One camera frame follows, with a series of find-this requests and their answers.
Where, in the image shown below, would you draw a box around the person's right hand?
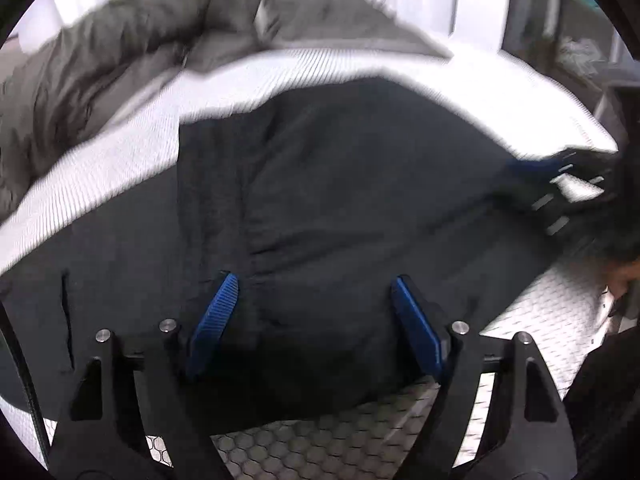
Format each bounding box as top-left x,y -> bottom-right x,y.
606,264 -> 640,305

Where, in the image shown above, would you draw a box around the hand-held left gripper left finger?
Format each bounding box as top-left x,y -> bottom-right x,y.
50,272 -> 233,480

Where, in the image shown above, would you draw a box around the black cable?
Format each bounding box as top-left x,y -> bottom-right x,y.
0,305 -> 51,456

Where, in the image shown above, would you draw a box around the glass door wardrobe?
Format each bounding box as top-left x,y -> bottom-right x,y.
505,0 -> 640,146

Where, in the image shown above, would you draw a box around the white crumpled clothes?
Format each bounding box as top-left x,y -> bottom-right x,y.
559,37 -> 610,77

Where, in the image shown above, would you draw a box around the black pants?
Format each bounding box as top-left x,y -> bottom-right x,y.
0,77 -> 568,423

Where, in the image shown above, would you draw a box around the person's black clothing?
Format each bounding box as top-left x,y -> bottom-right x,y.
562,330 -> 640,480

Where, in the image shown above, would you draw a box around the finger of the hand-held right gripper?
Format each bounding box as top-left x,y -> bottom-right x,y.
504,156 -> 570,178

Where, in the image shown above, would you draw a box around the olive grey duvet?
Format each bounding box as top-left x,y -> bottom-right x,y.
0,0 -> 453,211

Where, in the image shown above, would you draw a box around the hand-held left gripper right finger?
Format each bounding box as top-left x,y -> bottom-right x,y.
391,276 -> 577,480

